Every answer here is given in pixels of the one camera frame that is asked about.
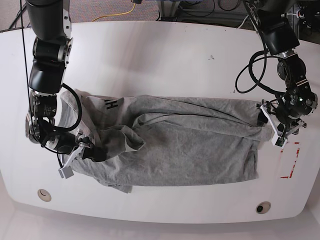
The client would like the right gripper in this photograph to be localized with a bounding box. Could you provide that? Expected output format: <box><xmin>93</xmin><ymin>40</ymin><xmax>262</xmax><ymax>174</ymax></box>
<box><xmin>48</xmin><ymin>129</ymin><xmax>107</xmax><ymax>169</ymax></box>

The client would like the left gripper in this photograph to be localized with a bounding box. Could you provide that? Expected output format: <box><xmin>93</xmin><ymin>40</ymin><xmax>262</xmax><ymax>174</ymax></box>
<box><xmin>255</xmin><ymin>100</ymin><xmax>307</xmax><ymax>139</ymax></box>

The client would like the grey Hugging Face t-shirt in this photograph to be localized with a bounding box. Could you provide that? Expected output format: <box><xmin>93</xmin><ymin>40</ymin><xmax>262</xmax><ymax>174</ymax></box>
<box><xmin>70</xmin><ymin>95</ymin><xmax>273</xmax><ymax>193</ymax></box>

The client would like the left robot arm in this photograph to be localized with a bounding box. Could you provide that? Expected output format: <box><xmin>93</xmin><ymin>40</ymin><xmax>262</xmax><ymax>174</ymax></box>
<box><xmin>243</xmin><ymin>0</ymin><xmax>318</xmax><ymax>146</ymax></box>

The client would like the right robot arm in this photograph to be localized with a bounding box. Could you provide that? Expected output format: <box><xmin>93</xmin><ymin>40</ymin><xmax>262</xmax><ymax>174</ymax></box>
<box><xmin>25</xmin><ymin>0</ymin><xmax>106</xmax><ymax>170</ymax></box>

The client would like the red tape rectangle marking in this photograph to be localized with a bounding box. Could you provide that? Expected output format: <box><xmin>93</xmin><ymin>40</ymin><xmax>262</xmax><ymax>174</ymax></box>
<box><xmin>278</xmin><ymin>141</ymin><xmax>301</xmax><ymax>179</ymax></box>

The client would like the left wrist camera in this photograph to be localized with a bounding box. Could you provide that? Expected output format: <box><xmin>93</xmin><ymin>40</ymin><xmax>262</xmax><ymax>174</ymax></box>
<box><xmin>271</xmin><ymin>133</ymin><xmax>288</xmax><ymax>149</ymax></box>

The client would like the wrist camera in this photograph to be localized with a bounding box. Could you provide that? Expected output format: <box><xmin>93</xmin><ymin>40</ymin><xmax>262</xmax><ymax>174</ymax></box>
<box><xmin>271</xmin><ymin>133</ymin><xmax>288</xmax><ymax>149</ymax></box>
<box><xmin>58</xmin><ymin>166</ymin><xmax>74</xmax><ymax>179</ymax></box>

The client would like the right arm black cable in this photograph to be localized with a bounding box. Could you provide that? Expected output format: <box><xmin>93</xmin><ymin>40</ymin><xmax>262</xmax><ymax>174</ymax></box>
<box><xmin>52</xmin><ymin>83</ymin><xmax>83</xmax><ymax>133</ymax></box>

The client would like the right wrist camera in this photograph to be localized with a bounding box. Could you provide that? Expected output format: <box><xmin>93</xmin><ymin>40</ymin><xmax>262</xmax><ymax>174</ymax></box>
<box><xmin>58</xmin><ymin>166</ymin><xmax>74</xmax><ymax>179</ymax></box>

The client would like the left table cable grommet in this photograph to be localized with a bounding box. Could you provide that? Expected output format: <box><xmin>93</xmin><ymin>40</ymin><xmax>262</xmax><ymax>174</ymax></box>
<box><xmin>37</xmin><ymin>189</ymin><xmax>52</xmax><ymax>203</ymax></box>

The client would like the table cable grommet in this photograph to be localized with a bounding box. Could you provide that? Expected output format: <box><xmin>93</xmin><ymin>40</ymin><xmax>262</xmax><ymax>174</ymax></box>
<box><xmin>255</xmin><ymin>201</ymin><xmax>271</xmax><ymax>215</ymax></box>
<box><xmin>37</xmin><ymin>189</ymin><xmax>52</xmax><ymax>203</ymax></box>

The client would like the right table cable grommet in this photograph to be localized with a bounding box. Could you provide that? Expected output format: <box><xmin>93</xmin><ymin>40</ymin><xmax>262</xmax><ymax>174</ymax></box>
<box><xmin>255</xmin><ymin>201</ymin><xmax>271</xmax><ymax>215</ymax></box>

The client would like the white cable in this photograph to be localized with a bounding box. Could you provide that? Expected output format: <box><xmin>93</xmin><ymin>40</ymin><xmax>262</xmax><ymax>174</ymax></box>
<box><xmin>237</xmin><ymin>11</ymin><xmax>253</xmax><ymax>30</ymax></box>

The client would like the aluminium frame rail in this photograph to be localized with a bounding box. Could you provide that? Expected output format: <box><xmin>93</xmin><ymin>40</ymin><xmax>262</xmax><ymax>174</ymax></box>
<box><xmin>156</xmin><ymin>0</ymin><xmax>249</xmax><ymax>28</ymax></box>

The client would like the yellow cable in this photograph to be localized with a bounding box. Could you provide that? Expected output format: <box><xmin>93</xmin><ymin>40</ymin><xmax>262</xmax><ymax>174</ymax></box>
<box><xmin>92</xmin><ymin>0</ymin><xmax>137</xmax><ymax>23</ymax></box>

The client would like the black cable on floor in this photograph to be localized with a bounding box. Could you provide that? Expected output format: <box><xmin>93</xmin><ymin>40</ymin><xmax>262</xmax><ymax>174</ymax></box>
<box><xmin>7</xmin><ymin>2</ymin><xmax>32</xmax><ymax>30</ymax></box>

